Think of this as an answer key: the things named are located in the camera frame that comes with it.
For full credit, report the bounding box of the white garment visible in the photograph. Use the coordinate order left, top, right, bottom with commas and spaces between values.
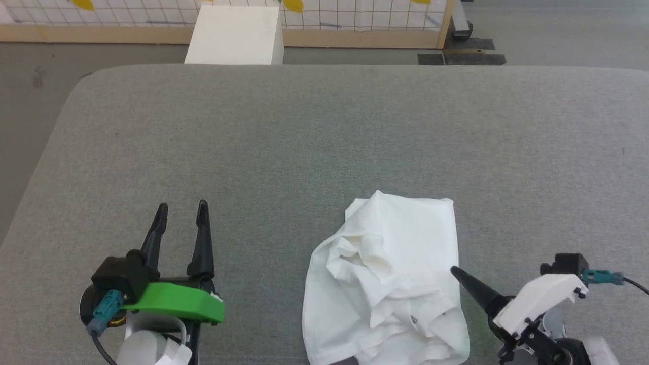
302, 190, 471, 365

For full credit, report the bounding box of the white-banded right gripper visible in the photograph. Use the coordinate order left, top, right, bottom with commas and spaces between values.
450, 266, 589, 338

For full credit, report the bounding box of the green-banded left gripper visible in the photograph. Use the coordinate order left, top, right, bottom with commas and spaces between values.
122, 199, 225, 325

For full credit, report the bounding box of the wood-framed grid panel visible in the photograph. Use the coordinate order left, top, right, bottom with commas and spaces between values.
0, 0, 454, 50

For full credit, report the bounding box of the white box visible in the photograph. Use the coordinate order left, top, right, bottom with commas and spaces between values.
184, 5, 284, 65

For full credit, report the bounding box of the long black floor mat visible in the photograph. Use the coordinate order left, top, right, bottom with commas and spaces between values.
417, 52, 507, 66

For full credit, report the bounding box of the black stand foot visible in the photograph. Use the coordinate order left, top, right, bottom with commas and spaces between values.
451, 0, 475, 40

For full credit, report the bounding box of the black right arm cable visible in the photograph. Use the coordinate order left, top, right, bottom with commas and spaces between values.
582, 269, 649, 296

